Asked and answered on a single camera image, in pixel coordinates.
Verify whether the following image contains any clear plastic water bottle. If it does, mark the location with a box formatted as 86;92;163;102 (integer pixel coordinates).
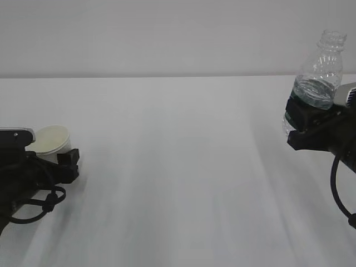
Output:
283;29;347;137

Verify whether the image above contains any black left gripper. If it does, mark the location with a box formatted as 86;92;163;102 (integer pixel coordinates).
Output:
1;149;80;200

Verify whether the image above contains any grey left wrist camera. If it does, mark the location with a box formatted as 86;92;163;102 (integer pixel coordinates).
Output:
0;127;36;150

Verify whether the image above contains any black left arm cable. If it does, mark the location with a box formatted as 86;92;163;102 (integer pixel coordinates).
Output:
8;155;67;225

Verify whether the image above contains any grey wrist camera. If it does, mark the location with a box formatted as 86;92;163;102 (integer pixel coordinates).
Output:
333;82;356;108
0;127;36;150

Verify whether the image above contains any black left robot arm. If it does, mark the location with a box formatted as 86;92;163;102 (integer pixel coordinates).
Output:
1;149;80;230

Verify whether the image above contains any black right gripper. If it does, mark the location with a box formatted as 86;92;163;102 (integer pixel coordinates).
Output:
285;97;355;171

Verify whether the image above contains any white paper cup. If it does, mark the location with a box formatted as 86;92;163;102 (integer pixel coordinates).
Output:
26;125;72;164

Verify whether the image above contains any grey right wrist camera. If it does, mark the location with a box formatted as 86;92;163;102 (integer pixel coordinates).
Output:
333;82;356;108

